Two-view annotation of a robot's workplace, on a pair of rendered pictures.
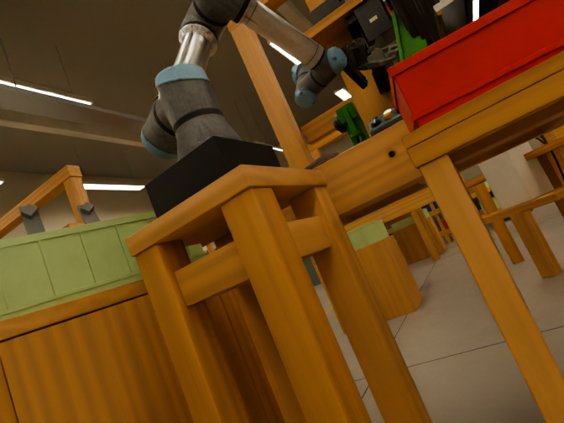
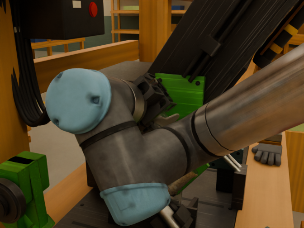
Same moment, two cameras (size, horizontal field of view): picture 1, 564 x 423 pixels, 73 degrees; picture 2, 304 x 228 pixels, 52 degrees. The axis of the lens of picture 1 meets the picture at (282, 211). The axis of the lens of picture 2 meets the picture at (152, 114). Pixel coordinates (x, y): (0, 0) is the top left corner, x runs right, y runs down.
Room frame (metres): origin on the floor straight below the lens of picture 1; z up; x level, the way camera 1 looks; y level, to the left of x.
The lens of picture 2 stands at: (1.26, 0.10, 1.41)
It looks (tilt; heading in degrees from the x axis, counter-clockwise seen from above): 18 degrees down; 265
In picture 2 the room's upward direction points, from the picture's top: straight up
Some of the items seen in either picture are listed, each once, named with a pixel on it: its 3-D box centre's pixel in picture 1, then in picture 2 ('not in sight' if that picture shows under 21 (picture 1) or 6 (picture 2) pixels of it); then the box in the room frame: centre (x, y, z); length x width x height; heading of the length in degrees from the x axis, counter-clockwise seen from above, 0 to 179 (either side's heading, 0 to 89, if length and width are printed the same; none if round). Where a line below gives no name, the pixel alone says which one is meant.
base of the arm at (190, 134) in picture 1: (206, 142); not in sight; (0.81, 0.09, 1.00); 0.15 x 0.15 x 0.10
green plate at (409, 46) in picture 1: (411, 43); (179, 116); (1.14, -0.58, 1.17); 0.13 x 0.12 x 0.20; 65
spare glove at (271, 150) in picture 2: not in sight; (266, 150); (0.75, -0.91, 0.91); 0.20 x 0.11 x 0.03; 61
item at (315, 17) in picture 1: (328, 13); not in sight; (1.49, -0.51, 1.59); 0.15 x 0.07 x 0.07; 65
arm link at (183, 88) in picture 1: (186, 98); not in sight; (0.81, 0.10, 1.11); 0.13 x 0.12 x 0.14; 40
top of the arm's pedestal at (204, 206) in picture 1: (233, 210); not in sight; (0.81, 0.09, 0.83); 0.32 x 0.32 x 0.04; 61
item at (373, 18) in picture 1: (383, 18); (63, 2); (1.40, -0.67, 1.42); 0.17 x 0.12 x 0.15; 65
